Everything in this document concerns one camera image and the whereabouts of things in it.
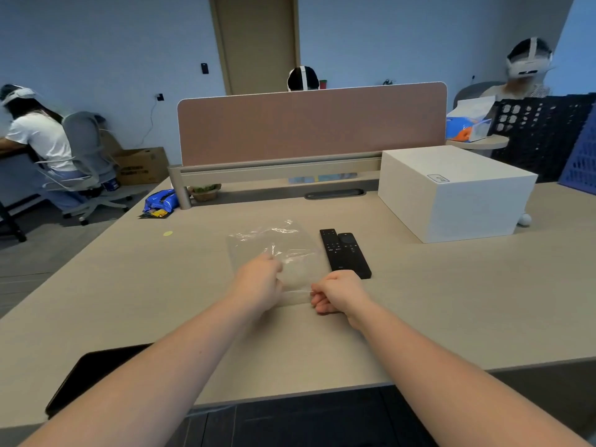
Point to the wooden door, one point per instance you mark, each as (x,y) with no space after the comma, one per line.
(258,41)

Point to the black plastic crate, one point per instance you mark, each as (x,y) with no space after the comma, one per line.
(540,134)

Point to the person's right fingers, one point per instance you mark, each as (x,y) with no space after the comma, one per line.
(320,298)

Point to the person's right forearm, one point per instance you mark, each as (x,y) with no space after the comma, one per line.
(447,391)

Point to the grey office chair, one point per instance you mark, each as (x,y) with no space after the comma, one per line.
(86,158)

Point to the beige divider support rail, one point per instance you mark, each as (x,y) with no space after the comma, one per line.
(260,171)

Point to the white headset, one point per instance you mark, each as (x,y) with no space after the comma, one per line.
(528,60)

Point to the pink desk divider panel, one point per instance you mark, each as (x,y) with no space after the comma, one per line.
(312,125)

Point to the small bowl with plant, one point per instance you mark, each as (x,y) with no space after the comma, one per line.
(205,191)

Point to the small white ball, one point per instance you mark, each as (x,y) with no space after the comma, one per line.
(525,220)

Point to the blue tissue box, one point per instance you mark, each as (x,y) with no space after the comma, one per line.
(465,123)

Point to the brown cardboard box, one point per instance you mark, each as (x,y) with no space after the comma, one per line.
(142,166)

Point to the person's right hand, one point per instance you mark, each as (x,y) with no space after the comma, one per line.
(345,295)

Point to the slim black remote control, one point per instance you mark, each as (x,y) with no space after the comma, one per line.
(329,246)

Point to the clear plastic bag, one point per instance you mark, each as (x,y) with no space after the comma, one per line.
(298,256)

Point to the small round side table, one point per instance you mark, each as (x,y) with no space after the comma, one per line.
(484,142)

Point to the black tablet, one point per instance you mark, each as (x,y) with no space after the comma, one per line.
(88,372)

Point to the dark desk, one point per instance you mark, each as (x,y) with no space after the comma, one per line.
(11,214)

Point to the white rectangular box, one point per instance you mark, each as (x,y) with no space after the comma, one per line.
(456,200)

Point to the grey chair backrest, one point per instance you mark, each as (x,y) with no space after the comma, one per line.
(470,93)

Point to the blue snack packet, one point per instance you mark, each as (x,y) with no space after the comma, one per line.
(160,203)

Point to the person's left hand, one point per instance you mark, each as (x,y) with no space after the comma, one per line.
(257,283)

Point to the person's left forearm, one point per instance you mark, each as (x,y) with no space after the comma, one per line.
(153,381)

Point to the blue plastic crate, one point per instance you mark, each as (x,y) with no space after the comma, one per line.
(582,162)

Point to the black remote with round button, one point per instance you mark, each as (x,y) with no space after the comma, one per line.
(355,258)

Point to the person's left fingers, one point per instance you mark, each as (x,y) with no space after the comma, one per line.
(274,267)

